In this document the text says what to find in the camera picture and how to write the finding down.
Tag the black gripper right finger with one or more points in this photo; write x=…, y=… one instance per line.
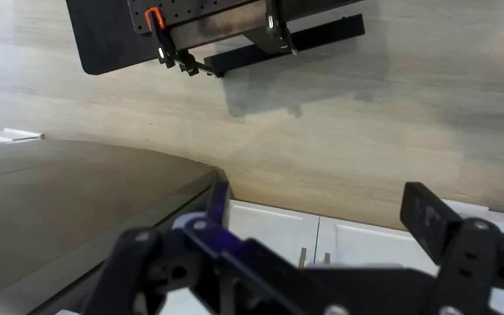
x=468, y=253

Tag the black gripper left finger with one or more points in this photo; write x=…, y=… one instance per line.
x=147, y=265

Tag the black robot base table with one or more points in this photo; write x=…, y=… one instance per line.
x=200, y=36

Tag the white left cabinet door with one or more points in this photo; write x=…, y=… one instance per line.
x=284, y=232

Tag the white cabinet door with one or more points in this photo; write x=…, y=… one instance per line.
x=364, y=246
x=284, y=232

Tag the white right cabinet door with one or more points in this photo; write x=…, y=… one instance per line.
x=364, y=246

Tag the stainless steel refrigerator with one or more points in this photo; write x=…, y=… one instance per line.
x=65, y=204

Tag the metal left door handle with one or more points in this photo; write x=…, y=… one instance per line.
x=303, y=258

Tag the metal door handle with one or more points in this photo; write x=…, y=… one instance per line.
x=326, y=260
x=303, y=258

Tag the metal right door handle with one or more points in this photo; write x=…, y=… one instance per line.
x=326, y=260

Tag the orange handled black clamp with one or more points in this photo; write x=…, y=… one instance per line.
x=161, y=38

